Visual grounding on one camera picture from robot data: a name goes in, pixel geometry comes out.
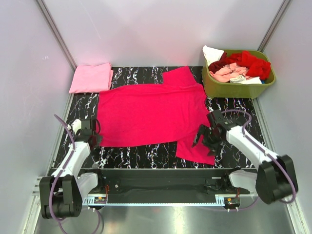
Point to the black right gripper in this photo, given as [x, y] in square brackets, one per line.
[204, 130]

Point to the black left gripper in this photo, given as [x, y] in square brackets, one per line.
[99, 140]

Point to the magenta t shirt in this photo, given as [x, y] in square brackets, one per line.
[144, 114]

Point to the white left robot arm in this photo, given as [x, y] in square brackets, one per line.
[62, 193]

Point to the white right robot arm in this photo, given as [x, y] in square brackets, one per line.
[274, 179]

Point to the olive green plastic basket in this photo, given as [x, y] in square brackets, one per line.
[238, 87]

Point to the folded pink t shirt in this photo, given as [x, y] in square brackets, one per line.
[92, 79]

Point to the peach garment in basket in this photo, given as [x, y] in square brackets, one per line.
[228, 72]

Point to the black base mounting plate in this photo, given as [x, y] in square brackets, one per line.
[165, 186]

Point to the dark red garment in basket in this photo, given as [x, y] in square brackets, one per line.
[217, 65]

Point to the white cloth in basket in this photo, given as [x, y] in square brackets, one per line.
[211, 54]

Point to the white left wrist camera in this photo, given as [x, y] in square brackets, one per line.
[83, 127]

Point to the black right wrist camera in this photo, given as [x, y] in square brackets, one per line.
[217, 119]

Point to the left aluminium corner post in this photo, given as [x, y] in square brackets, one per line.
[56, 33]

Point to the aluminium corner post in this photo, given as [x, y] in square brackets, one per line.
[274, 24]
[56, 33]

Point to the right aluminium corner post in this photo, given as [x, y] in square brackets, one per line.
[274, 24]

